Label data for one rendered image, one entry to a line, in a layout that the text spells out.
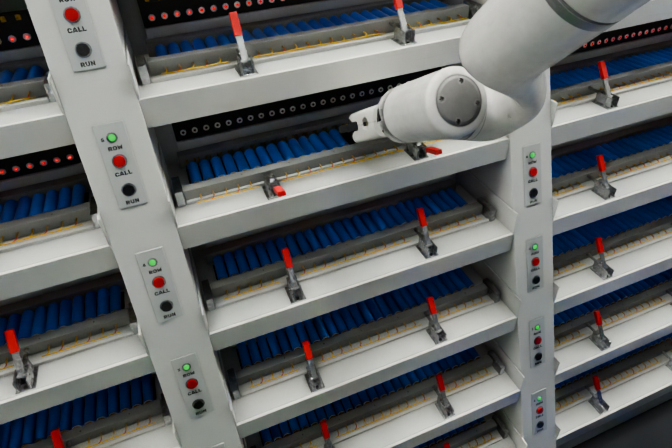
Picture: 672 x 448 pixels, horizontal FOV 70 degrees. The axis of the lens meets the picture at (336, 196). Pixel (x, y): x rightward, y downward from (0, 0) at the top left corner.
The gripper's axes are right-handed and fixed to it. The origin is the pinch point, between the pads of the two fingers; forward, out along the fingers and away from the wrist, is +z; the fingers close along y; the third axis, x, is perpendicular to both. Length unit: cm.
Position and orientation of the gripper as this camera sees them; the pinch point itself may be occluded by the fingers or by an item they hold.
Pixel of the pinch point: (365, 124)
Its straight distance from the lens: 87.5
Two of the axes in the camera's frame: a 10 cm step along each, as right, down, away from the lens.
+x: -2.3, -9.6, -1.3
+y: 9.3, -2.6, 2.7
